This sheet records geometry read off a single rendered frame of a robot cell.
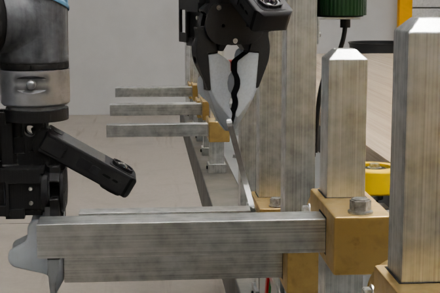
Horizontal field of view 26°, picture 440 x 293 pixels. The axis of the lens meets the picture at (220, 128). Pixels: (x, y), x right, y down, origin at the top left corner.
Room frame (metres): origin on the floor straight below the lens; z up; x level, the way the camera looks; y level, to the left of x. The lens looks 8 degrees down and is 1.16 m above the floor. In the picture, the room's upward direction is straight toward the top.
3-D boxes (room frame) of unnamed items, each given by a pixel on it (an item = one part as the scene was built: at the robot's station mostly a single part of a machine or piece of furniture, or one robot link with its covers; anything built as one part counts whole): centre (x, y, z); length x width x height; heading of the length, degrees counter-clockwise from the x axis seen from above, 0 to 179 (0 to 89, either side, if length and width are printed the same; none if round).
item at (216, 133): (2.33, 0.01, 0.81); 0.13 x 0.06 x 0.05; 5
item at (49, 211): (1.02, 0.18, 0.91); 0.05 x 0.02 x 0.09; 5
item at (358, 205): (0.78, -0.12, 0.98); 0.02 x 0.02 x 0.01
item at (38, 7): (1.04, 0.21, 1.13); 0.09 x 0.08 x 0.11; 126
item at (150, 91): (3.05, 0.12, 0.82); 0.43 x 0.03 x 0.04; 95
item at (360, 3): (1.11, -0.14, 1.14); 0.06 x 0.06 x 0.02
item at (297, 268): (1.08, -0.10, 0.85); 0.13 x 0.06 x 0.05; 5
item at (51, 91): (1.04, 0.20, 1.05); 0.08 x 0.08 x 0.05
